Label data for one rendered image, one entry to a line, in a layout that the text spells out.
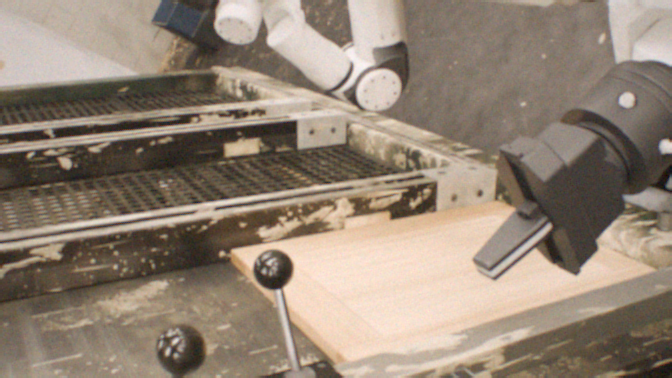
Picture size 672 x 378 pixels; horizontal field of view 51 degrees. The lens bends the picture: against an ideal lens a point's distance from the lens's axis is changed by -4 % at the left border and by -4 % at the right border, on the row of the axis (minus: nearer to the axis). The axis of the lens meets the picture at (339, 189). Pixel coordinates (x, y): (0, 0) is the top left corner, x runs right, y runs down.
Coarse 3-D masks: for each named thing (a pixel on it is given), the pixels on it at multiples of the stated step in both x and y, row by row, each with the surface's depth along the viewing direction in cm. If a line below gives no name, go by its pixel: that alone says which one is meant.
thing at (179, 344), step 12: (180, 324) 53; (168, 336) 51; (180, 336) 51; (192, 336) 52; (156, 348) 52; (168, 348) 51; (180, 348) 51; (192, 348) 51; (204, 348) 52; (168, 360) 51; (180, 360) 51; (192, 360) 51; (180, 372) 52; (192, 372) 52
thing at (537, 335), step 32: (608, 288) 86; (640, 288) 86; (512, 320) 79; (544, 320) 79; (576, 320) 79; (608, 320) 81; (640, 320) 85; (384, 352) 72; (416, 352) 72; (448, 352) 72; (480, 352) 72; (512, 352) 75; (544, 352) 77
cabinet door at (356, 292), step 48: (288, 240) 107; (336, 240) 107; (384, 240) 108; (432, 240) 108; (480, 240) 108; (288, 288) 91; (336, 288) 92; (384, 288) 92; (432, 288) 92; (480, 288) 92; (528, 288) 92; (576, 288) 91; (336, 336) 80; (384, 336) 80; (432, 336) 80
